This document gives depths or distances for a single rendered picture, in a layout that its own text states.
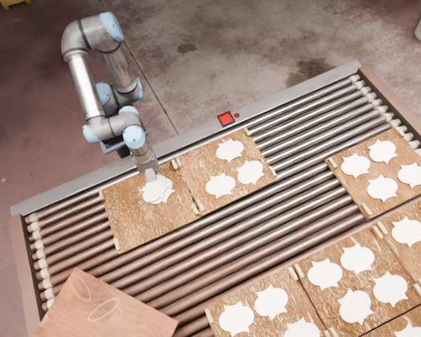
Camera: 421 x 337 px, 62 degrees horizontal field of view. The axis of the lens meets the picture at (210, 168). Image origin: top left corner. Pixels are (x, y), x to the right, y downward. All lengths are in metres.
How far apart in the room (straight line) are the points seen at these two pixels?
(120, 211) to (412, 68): 2.89
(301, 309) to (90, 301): 0.85
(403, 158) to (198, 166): 1.00
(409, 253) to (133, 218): 1.24
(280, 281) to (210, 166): 0.64
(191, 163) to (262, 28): 2.32
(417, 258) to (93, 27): 1.62
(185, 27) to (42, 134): 1.78
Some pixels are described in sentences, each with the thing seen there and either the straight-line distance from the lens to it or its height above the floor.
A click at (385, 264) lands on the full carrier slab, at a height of 0.94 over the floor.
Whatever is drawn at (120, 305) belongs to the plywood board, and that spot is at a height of 1.04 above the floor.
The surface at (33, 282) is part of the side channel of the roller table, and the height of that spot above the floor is 0.94.
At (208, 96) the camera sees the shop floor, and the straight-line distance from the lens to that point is 3.24.
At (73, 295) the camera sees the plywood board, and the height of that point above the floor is 1.04.
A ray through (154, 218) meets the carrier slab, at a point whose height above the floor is 0.94.
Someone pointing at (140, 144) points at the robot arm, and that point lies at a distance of 1.33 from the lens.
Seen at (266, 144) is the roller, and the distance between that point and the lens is 1.85.
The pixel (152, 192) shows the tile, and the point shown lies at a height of 0.96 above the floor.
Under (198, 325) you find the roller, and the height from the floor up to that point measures 0.92.
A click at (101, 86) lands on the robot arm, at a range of 1.86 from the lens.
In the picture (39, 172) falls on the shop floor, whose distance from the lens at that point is 3.28.
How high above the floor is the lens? 2.48
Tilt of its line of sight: 62 degrees down
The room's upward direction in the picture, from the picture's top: 10 degrees counter-clockwise
